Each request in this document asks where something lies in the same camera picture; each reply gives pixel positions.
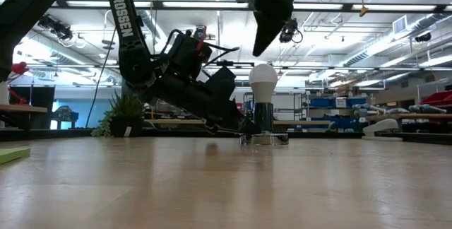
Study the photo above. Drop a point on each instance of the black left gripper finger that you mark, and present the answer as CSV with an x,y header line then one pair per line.
x,y
234,121

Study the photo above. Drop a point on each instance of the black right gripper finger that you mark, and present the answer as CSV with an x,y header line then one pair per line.
x,y
270,20

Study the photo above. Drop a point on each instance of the white lightbulb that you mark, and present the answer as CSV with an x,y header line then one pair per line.
x,y
263,80

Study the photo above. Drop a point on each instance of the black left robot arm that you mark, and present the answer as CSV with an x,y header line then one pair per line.
x,y
123,17

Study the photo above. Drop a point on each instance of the black overhead light bar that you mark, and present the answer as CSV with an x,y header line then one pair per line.
x,y
205,5

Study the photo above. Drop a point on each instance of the green potted plant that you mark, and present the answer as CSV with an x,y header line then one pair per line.
x,y
121,123

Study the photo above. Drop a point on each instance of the blue storage shelf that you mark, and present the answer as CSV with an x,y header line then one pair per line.
x,y
319,102

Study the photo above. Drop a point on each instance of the grey office chair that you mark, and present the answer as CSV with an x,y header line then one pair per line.
x,y
67,117

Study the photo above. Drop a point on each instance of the black ceiling device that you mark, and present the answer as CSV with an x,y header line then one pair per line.
x,y
56,27

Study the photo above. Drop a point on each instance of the black ceiling speaker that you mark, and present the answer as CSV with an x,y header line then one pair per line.
x,y
423,37

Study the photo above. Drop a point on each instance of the wooden workbench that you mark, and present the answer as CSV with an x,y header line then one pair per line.
x,y
21,109

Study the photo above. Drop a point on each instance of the red object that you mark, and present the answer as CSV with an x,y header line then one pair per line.
x,y
19,68

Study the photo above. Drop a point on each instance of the red bin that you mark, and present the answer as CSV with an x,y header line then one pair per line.
x,y
439,99

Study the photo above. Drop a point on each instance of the green sticky note pad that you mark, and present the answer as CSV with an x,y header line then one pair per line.
x,y
10,154

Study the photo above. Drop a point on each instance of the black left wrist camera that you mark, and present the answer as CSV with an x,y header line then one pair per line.
x,y
220,80

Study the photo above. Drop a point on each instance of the black metal gantry frame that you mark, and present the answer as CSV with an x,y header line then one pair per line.
x,y
226,63

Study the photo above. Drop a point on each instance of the black aluminium table frame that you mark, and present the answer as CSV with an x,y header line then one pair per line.
x,y
53,134

